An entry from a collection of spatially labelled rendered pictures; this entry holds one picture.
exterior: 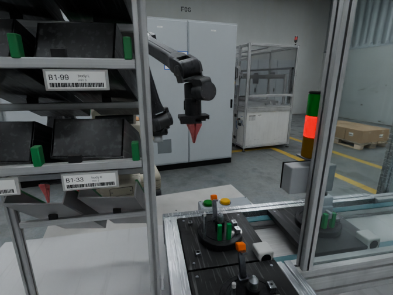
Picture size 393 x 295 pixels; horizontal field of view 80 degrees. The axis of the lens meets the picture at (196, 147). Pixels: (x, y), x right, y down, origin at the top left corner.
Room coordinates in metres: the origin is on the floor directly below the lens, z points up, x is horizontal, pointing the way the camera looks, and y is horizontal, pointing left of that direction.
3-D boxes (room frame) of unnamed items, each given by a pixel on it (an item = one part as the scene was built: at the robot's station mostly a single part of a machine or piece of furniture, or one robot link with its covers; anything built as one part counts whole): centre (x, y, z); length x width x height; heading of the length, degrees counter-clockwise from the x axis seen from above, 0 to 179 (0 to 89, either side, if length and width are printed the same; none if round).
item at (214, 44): (4.08, -0.17, 1.12); 0.80 x 0.54 x 2.25; 109
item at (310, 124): (0.55, -0.28, 1.33); 0.05 x 0.05 x 0.05
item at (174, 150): (3.81, 0.58, 1.12); 0.80 x 0.54 x 2.25; 109
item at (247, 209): (0.83, -0.31, 0.91); 0.89 x 0.06 x 0.11; 101
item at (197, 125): (0.81, 0.02, 1.27); 0.07 x 0.07 x 0.09; 10
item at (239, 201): (0.86, -0.12, 0.93); 0.21 x 0.07 x 0.06; 101
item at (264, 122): (6.01, -0.96, 1.13); 2.66 x 1.46 x 2.25; 19
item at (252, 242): (0.63, -0.07, 1.01); 0.24 x 0.24 x 0.13; 11
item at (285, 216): (0.69, -0.41, 0.96); 0.24 x 0.24 x 0.02; 11
